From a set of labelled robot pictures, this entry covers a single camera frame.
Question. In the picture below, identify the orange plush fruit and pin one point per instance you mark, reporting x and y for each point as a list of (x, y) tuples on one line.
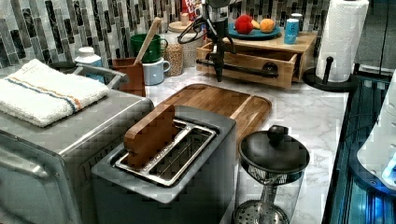
[(267, 25)]

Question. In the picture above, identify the wooden block in toaster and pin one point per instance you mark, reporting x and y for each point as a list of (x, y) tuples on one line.
[(150, 135)]

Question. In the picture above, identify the glass french press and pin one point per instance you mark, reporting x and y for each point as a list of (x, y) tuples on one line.
[(270, 173)]

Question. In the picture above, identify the bamboo drawer cabinet top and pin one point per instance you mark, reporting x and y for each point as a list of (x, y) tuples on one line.
[(304, 47)]

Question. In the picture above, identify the white folded towel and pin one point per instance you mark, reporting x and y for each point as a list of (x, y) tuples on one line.
[(41, 95)]

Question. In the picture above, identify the teal round plate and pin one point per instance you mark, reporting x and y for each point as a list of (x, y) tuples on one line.
[(254, 34)]

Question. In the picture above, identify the white ribbed canister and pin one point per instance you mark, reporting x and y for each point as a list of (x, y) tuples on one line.
[(189, 49)]

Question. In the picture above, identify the black paper towel holder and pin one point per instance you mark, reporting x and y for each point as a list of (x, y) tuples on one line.
[(310, 78)]

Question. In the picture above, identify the brown wooden utensil holder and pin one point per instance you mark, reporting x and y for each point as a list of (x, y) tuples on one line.
[(135, 73)]

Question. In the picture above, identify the round wooden lid with knob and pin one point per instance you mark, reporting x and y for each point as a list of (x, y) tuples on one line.
[(181, 25)]

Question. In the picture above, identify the silver two-slot toaster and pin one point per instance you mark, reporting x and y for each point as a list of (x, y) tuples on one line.
[(190, 181)]

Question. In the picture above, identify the red Froot Loops cereal box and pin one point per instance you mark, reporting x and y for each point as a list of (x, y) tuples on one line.
[(190, 6)]

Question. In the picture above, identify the black silver robot gripper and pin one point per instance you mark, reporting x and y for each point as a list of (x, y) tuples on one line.
[(215, 15)]

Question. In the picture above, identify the silver toaster oven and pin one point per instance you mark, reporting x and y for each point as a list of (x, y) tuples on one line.
[(45, 173)]

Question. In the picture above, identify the light blue mug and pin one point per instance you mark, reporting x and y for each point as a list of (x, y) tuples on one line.
[(154, 72)]

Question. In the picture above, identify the bamboo drawer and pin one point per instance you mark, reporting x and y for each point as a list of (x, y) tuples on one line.
[(266, 66)]

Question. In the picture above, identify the wooden cutting board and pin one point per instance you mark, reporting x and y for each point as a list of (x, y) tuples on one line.
[(248, 110)]

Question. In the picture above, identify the green plastic pitcher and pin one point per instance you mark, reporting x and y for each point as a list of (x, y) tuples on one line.
[(154, 51)]

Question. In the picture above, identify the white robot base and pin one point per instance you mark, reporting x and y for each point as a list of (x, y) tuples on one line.
[(374, 162)]

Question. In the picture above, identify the yellow plush banana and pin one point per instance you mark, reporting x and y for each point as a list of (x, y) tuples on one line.
[(255, 24)]

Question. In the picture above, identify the red plush apple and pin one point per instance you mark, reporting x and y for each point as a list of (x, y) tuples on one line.
[(243, 25)]

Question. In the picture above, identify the teal drink can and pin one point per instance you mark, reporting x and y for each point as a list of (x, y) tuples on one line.
[(291, 31)]

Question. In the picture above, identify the wooden spoon handle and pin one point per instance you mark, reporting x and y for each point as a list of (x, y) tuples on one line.
[(151, 33)]

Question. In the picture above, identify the white paper towel roll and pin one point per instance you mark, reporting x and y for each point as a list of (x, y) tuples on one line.
[(341, 37)]

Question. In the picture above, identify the blue bottle with white cap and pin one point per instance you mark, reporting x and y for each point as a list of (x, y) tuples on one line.
[(86, 55)]

